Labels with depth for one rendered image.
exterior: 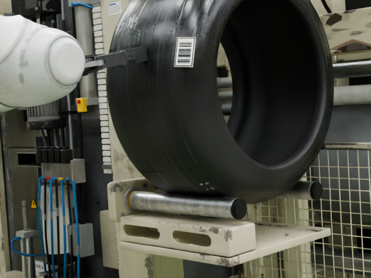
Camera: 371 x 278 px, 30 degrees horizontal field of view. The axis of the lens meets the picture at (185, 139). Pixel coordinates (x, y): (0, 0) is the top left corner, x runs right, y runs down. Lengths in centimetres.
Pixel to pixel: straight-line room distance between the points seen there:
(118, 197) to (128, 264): 25
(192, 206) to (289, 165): 24
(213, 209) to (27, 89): 59
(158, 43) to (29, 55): 45
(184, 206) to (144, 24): 41
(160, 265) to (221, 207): 40
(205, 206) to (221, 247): 10
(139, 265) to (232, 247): 43
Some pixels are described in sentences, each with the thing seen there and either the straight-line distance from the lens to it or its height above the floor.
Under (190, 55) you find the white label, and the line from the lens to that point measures 136.
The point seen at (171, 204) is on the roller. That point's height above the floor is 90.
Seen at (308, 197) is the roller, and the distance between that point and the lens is 167.
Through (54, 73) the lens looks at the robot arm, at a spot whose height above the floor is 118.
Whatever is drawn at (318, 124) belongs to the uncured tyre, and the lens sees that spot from 168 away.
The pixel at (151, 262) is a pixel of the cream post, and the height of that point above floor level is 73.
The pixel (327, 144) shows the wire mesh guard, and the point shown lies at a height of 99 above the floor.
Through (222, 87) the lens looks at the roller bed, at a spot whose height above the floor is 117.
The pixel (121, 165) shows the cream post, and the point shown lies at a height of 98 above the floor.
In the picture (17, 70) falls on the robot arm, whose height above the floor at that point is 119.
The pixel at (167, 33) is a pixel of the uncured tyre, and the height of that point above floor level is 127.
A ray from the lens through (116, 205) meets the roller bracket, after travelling 167.
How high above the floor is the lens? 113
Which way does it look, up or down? 3 degrees down
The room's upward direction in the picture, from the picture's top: 4 degrees counter-clockwise
